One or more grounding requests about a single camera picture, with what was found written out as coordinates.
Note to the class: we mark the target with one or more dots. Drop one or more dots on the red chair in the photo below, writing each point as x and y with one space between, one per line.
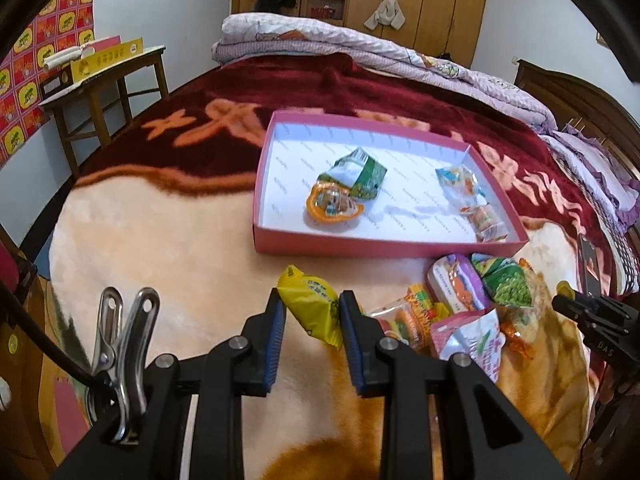
10 270

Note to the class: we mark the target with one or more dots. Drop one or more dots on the maroon floral blanket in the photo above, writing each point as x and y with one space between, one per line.
175 260

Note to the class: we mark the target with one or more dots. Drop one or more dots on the wooden wardrobe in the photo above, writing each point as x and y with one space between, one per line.
450 0

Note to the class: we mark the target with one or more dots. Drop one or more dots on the pink jelly drink pouch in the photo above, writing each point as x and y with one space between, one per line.
467 345

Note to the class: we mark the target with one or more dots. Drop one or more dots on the orange noodle snack packet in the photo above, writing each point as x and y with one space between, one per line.
405 322

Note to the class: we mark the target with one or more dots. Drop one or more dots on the folded purple quilt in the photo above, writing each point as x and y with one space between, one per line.
325 40

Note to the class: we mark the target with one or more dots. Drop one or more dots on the purple frilled pillow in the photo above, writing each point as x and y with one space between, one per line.
600 175

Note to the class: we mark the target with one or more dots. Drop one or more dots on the blue-edged clear snack packet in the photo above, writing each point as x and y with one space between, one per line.
460 182

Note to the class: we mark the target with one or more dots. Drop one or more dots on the black smartphone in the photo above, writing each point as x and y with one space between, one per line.
589 260

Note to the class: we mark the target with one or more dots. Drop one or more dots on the long yellow box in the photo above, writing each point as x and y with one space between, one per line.
110 57

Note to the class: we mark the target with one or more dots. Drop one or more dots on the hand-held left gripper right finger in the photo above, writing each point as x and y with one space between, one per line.
352 345

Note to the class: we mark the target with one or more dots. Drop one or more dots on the clear barcode snack packet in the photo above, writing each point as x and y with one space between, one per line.
487 222

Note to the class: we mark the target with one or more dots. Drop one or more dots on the wooden side table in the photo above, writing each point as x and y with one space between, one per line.
115 67

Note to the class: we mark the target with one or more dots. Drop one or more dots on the yellow snack packet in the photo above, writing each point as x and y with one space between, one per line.
312 305

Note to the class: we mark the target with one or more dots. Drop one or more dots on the green pea snack packet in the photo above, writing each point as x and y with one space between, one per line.
510 285

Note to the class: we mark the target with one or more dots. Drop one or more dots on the purple candy tin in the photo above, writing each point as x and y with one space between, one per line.
457 285

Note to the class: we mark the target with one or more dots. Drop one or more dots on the metal spring clip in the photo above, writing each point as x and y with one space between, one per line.
117 360

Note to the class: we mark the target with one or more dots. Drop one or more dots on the red yellow wall poster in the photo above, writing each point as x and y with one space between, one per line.
50 10

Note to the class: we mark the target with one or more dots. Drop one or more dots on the pink cardboard box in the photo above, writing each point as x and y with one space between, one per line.
350 247

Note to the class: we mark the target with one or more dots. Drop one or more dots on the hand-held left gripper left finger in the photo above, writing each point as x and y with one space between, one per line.
275 345

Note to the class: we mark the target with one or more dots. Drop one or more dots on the wooden headboard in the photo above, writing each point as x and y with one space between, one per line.
575 95

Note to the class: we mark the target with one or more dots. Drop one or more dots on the white paper roll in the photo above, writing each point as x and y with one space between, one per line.
65 56

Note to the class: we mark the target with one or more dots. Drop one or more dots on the dark green snack packet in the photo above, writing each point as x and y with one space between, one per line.
360 172

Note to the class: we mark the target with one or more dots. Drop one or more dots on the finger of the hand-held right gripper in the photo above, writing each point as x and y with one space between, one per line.
575 307

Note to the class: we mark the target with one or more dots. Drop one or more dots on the orange jelly cup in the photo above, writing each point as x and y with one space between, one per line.
332 205

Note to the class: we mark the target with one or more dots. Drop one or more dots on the red basket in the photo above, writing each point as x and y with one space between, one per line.
322 12

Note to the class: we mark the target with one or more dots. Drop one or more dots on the white hanging towel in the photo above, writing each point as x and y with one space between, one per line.
385 12

